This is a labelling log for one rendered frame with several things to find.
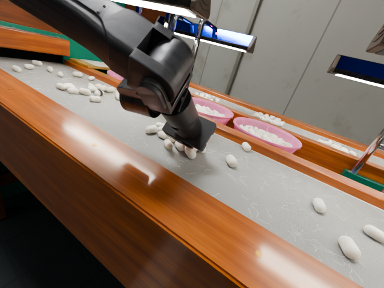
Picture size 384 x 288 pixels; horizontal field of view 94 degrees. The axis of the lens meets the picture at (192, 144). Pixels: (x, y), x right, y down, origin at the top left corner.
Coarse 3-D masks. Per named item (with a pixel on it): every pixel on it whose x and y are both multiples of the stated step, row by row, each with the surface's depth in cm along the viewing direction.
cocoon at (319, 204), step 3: (315, 198) 37; (318, 198) 37; (312, 201) 38; (315, 201) 37; (318, 201) 36; (321, 201) 36; (315, 204) 36; (318, 204) 36; (321, 204) 35; (324, 204) 36; (315, 207) 36; (318, 207) 35; (321, 207) 35; (324, 207) 35; (318, 210) 35; (321, 210) 35; (324, 210) 35
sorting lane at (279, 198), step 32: (0, 64) 66; (32, 64) 77; (64, 96) 55; (128, 128) 47; (160, 160) 38; (192, 160) 41; (224, 160) 45; (256, 160) 51; (224, 192) 34; (256, 192) 37; (288, 192) 40; (320, 192) 44; (288, 224) 31; (320, 224) 33; (352, 224) 36; (320, 256) 26
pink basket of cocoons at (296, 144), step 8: (240, 120) 79; (248, 120) 81; (256, 120) 82; (240, 128) 65; (264, 128) 82; (256, 136) 60; (280, 136) 78; (272, 144) 59; (296, 144) 70; (288, 152) 62
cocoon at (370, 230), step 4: (364, 228) 34; (368, 228) 33; (372, 228) 33; (376, 228) 33; (368, 232) 33; (372, 232) 33; (376, 232) 33; (380, 232) 32; (372, 236) 33; (376, 236) 33; (380, 236) 32; (380, 240) 32
